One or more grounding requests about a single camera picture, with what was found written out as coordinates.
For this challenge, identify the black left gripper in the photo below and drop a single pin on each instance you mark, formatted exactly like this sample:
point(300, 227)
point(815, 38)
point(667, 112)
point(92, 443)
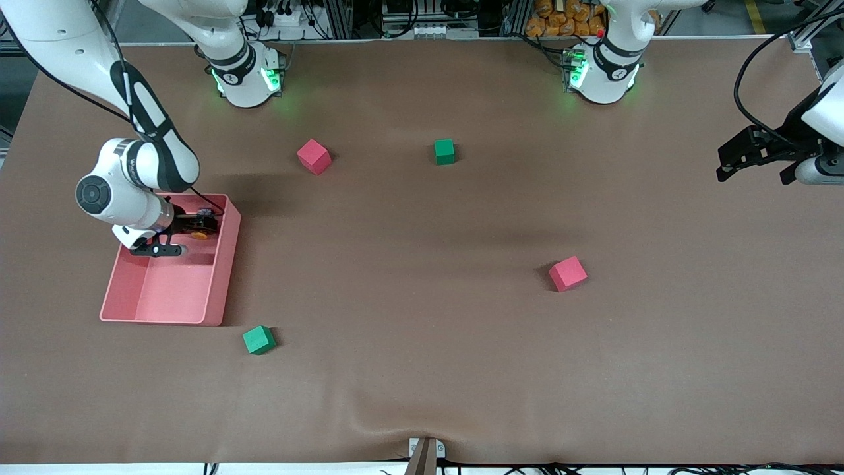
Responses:
point(789, 137)

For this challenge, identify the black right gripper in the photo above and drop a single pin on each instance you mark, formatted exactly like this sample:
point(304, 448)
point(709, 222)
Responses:
point(182, 219)

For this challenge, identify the orange black push button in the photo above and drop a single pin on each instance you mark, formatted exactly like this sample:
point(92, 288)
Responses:
point(200, 235)

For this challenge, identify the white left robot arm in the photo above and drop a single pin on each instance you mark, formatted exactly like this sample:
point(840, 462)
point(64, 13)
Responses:
point(606, 79)

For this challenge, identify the pink plastic bin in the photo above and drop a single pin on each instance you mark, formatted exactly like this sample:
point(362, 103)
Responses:
point(178, 290)

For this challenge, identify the pink foam cube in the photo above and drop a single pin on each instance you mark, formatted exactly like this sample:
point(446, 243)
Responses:
point(314, 157)
point(567, 274)

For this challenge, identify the green foam cube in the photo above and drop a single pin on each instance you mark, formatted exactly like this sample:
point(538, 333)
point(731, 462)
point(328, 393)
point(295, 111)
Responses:
point(258, 340)
point(444, 152)

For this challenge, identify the white power strip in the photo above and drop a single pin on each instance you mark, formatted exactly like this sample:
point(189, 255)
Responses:
point(290, 18)

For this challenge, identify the orange packets pile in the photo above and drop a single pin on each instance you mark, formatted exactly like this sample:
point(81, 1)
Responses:
point(560, 23)

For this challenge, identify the brown table cover sheet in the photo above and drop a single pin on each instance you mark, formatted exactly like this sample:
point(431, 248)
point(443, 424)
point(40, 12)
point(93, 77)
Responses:
point(422, 369)

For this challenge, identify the white terminal block row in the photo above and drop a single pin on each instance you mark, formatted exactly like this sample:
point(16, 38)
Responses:
point(415, 31)

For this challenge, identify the aluminium frame profile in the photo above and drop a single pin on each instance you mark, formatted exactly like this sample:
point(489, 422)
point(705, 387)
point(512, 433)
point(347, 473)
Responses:
point(801, 41)

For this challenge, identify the aluminium frame post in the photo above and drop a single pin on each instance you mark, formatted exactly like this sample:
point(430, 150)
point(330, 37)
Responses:
point(337, 20)
point(514, 16)

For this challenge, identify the metal table clamp bracket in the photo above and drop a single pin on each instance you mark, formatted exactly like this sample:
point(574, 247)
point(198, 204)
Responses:
point(425, 458)

